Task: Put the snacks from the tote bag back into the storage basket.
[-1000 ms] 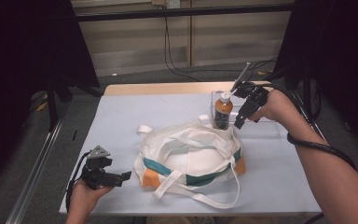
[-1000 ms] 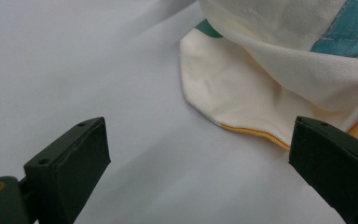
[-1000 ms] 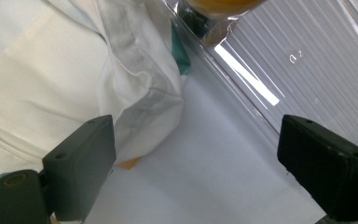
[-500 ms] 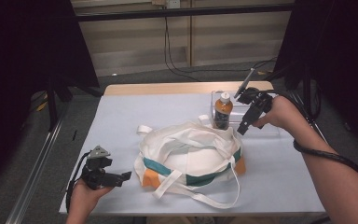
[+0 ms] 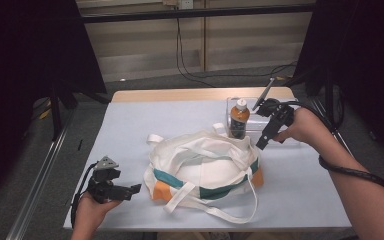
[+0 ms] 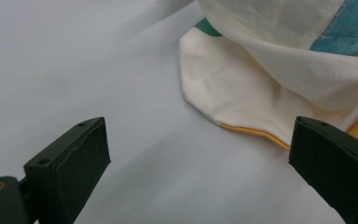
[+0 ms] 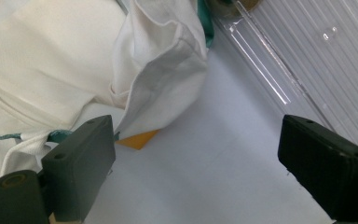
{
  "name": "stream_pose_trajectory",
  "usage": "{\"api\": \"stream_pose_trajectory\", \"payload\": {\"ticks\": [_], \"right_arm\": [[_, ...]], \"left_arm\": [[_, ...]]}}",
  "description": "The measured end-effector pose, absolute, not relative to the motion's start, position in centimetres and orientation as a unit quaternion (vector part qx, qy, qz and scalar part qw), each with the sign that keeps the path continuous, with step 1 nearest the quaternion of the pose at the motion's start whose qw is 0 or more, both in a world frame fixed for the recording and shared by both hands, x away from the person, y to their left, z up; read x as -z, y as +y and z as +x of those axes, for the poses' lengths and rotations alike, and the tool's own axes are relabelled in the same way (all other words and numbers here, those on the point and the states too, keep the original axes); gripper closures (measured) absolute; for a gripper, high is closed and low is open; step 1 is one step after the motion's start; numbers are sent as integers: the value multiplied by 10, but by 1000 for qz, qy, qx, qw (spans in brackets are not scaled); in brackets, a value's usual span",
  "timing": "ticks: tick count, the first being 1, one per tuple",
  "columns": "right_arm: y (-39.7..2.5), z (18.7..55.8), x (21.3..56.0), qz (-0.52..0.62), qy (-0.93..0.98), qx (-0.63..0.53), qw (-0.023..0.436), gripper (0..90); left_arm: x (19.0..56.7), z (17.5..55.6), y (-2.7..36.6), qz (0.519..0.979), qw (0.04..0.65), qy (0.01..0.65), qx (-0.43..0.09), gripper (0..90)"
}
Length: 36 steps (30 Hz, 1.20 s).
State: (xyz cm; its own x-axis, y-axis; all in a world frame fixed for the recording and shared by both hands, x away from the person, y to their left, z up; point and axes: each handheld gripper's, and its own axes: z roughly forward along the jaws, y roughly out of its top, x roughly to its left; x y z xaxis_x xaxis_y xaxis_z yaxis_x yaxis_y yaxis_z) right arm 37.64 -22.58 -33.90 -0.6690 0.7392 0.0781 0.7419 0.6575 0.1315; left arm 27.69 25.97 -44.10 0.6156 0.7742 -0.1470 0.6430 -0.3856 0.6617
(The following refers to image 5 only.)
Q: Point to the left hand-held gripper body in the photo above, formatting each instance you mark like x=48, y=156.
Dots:
x=101, y=180

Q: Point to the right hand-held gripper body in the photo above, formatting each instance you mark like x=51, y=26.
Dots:
x=275, y=108

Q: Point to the clear plastic container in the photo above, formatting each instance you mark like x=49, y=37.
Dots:
x=253, y=123

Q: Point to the orange drink bottle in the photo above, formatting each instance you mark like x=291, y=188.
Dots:
x=239, y=118

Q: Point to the white canvas tote bag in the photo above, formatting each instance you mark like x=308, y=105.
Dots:
x=196, y=173

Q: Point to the person's right hand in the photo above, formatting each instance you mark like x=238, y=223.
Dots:
x=303, y=125

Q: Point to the person's left hand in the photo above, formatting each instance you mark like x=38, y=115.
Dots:
x=90, y=213

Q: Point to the yellow tape piece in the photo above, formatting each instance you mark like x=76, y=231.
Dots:
x=45, y=113
x=281, y=78

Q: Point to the small black stick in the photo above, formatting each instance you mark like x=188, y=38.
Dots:
x=80, y=144

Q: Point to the pale blue table mat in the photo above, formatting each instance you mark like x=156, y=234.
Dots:
x=126, y=133

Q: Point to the black metal stand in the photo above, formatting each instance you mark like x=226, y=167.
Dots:
x=329, y=96
x=56, y=113

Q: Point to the black curtain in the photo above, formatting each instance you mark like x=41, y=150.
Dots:
x=370, y=60
x=23, y=66

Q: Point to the black horizontal bar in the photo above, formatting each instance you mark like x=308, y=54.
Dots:
x=193, y=13

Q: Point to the white wall outlet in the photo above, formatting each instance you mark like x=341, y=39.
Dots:
x=185, y=4

